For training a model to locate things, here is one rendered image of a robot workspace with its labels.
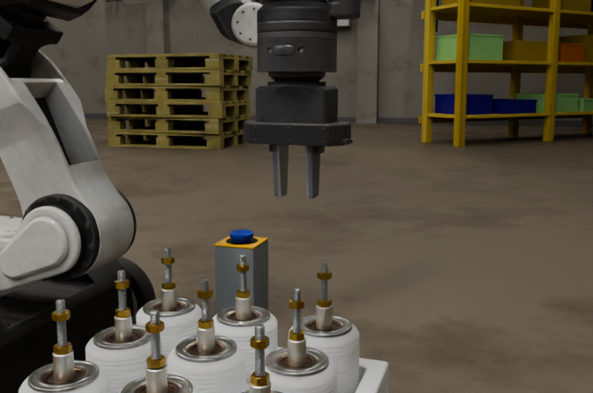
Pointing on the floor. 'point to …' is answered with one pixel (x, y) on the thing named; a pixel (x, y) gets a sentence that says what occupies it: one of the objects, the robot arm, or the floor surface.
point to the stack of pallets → (193, 121)
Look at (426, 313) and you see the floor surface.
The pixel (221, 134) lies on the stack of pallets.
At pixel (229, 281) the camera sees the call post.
